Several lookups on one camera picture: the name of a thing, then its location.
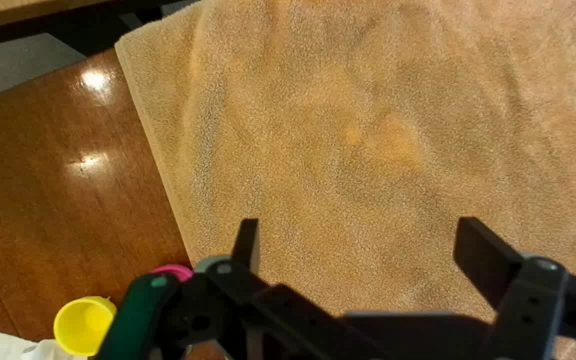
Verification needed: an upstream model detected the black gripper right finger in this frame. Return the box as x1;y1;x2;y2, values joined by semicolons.
451;217;576;360

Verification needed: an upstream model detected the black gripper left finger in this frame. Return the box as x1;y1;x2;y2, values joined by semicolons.
93;217;383;360

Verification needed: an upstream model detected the green plastic cup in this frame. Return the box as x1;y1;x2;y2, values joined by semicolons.
193;254;234;276

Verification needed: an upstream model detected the pink plastic cup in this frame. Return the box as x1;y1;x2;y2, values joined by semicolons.
149;263;196;286

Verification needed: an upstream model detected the orange terry towel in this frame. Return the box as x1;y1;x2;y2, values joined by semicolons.
113;0;576;360

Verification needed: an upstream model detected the yellow plastic cup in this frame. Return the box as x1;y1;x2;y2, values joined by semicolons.
52;294;118;358

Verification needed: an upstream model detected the light wooden board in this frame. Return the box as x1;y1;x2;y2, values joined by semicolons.
0;0;113;34

